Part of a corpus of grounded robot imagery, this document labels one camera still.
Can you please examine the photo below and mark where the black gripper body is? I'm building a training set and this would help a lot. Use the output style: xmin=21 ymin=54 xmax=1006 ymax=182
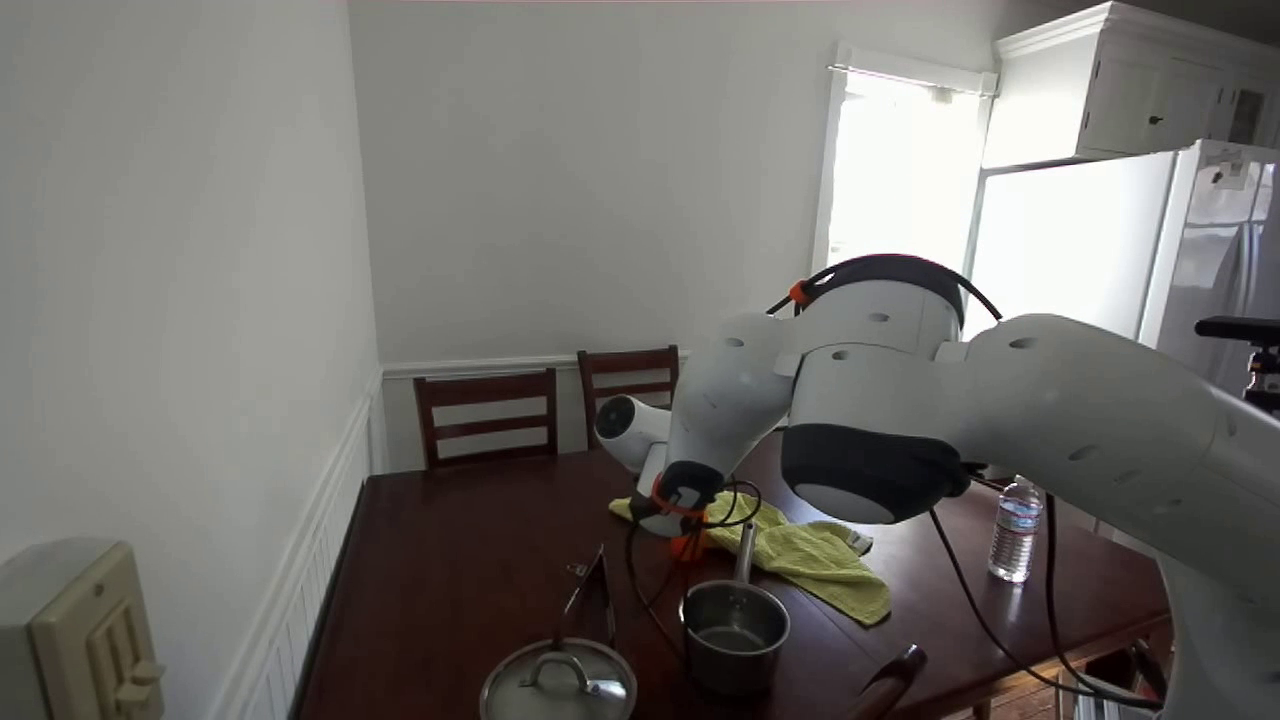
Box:
xmin=661 ymin=494 xmax=726 ymax=542

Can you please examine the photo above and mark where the yellow dish cloth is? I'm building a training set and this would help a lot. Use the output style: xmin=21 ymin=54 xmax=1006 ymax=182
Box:
xmin=609 ymin=488 xmax=897 ymax=628

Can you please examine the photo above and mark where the glass pot lid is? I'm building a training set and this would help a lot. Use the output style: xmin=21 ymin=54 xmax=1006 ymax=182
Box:
xmin=476 ymin=637 xmax=641 ymax=720

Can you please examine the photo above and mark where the clear plastic water bottle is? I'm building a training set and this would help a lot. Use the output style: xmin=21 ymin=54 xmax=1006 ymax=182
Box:
xmin=987 ymin=473 xmax=1048 ymax=588

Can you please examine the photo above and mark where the bright white framed window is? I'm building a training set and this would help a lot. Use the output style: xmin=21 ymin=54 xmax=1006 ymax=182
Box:
xmin=802 ymin=54 xmax=1000 ymax=294

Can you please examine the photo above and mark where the white refrigerator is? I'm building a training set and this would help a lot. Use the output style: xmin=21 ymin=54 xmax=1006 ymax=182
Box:
xmin=965 ymin=135 xmax=1280 ymax=404

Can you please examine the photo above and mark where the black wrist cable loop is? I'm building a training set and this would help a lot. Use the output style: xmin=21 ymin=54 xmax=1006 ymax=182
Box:
xmin=618 ymin=478 xmax=766 ymax=647

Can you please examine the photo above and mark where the black handled utensil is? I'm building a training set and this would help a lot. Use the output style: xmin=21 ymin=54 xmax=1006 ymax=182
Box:
xmin=554 ymin=542 xmax=618 ymax=647

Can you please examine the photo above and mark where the steel saucepan with handle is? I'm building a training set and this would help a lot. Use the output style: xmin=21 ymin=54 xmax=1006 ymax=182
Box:
xmin=675 ymin=519 xmax=796 ymax=701

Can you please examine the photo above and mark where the long black hanging cable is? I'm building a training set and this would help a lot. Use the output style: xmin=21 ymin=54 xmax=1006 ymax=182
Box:
xmin=922 ymin=494 xmax=1168 ymax=712

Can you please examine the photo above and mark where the black camera on tripod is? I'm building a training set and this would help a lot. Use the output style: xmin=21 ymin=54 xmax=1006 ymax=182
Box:
xmin=1193 ymin=313 xmax=1280 ymax=417

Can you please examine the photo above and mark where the cream wall light switch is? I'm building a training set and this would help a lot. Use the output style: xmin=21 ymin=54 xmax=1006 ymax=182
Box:
xmin=0 ymin=535 xmax=169 ymax=720

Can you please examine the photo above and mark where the white wall cabinet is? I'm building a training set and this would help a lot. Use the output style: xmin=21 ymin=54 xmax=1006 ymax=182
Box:
xmin=982 ymin=0 xmax=1280 ymax=172

